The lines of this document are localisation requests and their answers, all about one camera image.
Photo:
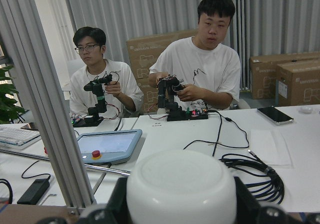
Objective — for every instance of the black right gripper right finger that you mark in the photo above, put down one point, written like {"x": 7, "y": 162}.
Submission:
{"x": 251, "y": 211}

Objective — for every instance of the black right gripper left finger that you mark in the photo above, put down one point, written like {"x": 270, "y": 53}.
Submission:
{"x": 114, "y": 212}

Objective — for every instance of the white plastic cup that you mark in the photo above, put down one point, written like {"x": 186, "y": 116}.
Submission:
{"x": 181, "y": 187}

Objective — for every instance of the blue teach pendant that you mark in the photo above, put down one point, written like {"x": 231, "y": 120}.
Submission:
{"x": 108, "y": 147}

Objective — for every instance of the black power adapter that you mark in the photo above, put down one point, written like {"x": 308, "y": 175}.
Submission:
{"x": 35, "y": 191}

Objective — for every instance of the black smartphone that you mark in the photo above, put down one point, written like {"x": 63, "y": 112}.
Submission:
{"x": 274, "y": 115}

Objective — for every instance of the white keyboard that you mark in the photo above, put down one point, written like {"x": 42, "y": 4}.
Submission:
{"x": 17, "y": 139}

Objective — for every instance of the cardboard box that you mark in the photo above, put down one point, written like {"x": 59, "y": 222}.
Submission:
{"x": 292, "y": 79}

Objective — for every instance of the person in white t-shirt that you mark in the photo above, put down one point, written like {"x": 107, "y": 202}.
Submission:
{"x": 210, "y": 70}

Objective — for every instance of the person with glasses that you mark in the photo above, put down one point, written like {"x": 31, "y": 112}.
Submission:
{"x": 101, "y": 80}

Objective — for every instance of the aluminium frame post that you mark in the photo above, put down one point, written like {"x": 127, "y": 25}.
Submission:
{"x": 25, "y": 41}

